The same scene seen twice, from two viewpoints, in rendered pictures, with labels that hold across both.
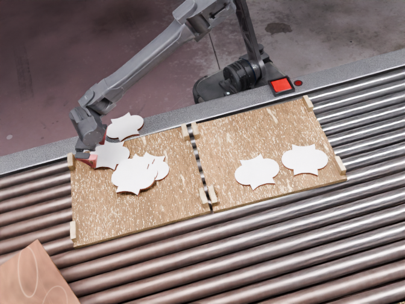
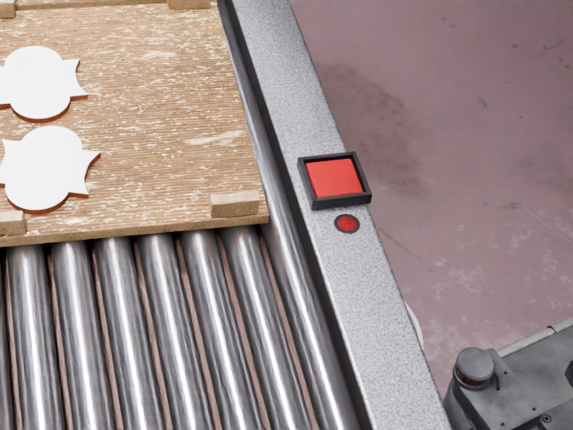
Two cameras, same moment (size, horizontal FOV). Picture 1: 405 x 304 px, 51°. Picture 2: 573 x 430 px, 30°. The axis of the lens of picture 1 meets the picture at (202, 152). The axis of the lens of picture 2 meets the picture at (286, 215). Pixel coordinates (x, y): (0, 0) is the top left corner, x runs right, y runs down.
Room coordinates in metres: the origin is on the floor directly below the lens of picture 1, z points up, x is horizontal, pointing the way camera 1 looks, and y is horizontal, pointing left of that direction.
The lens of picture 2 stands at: (0.82, -1.21, 1.88)
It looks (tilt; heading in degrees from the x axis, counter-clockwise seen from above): 48 degrees down; 76
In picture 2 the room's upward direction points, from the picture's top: 8 degrees clockwise
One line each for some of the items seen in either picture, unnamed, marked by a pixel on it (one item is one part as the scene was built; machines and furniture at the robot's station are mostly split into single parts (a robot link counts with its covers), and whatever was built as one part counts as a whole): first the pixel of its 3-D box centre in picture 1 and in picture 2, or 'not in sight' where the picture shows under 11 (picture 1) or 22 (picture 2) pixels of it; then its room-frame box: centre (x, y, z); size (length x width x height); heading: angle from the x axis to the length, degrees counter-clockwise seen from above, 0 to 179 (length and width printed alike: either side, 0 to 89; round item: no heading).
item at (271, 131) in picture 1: (263, 151); (105, 111); (0.82, -0.19, 0.93); 0.41 x 0.35 x 0.02; 93
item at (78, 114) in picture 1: (81, 119); not in sight; (0.92, 0.34, 1.13); 0.07 x 0.06 x 0.07; 22
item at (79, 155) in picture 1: (90, 155); not in sight; (0.89, 0.35, 0.99); 0.07 x 0.07 x 0.09; 73
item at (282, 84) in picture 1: (281, 86); (333, 181); (1.10, -0.33, 0.92); 0.06 x 0.06 x 0.01; 5
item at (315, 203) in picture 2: (281, 85); (333, 180); (1.10, -0.33, 0.92); 0.08 x 0.08 x 0.02; 5
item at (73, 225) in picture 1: (74, 231); not in sight; (0.66, 0.41, 0.95); 0.06 x 0.02 x 0.03; 4
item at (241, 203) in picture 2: (308, 103); (234, 204); (0.97, -0.38, 0.95); 0.06 x 0.02 x 0.03; 3
